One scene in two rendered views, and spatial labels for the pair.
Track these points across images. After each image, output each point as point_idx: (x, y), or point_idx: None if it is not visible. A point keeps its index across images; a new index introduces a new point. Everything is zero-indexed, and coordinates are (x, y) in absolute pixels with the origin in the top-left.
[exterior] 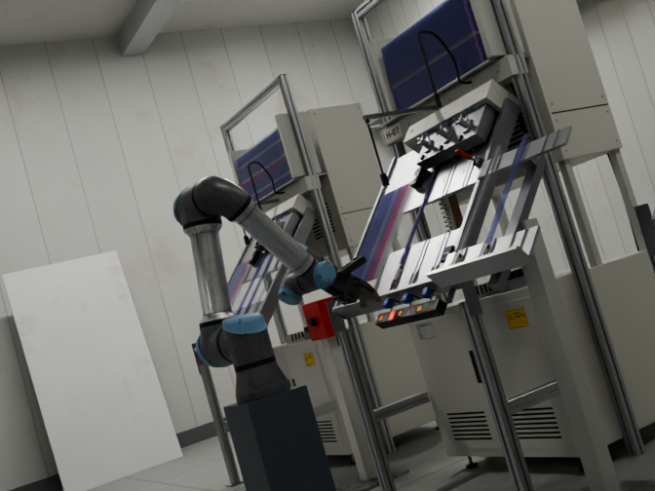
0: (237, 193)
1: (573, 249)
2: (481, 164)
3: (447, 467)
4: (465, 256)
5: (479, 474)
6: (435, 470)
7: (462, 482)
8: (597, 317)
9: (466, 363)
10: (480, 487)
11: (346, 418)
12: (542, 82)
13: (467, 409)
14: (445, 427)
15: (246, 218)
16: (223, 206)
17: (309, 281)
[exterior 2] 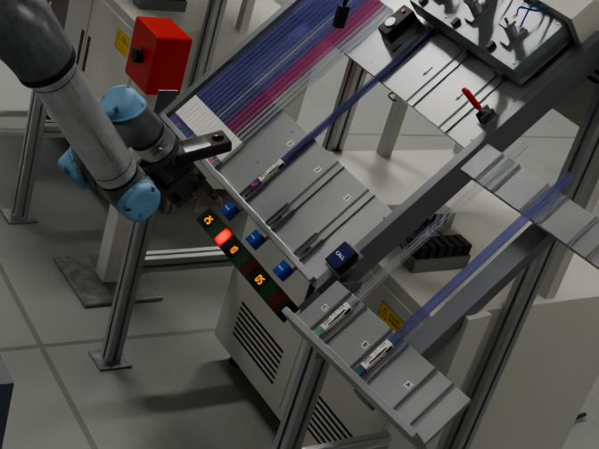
0: (49, 54)
1: (526, 289)
2: (488, 123)
3: (210, 332)
4: (353, 321)
5: (233, 397)
6: (192, 326)
7: (206, 402)
8: (492, 377)
9: (299, 287)
10: (218, 439)
11: None
12: None
13: (266, 326)
14: (231, 310)
15: (46, 93)
16: (14, 62)
17: (110, 199)
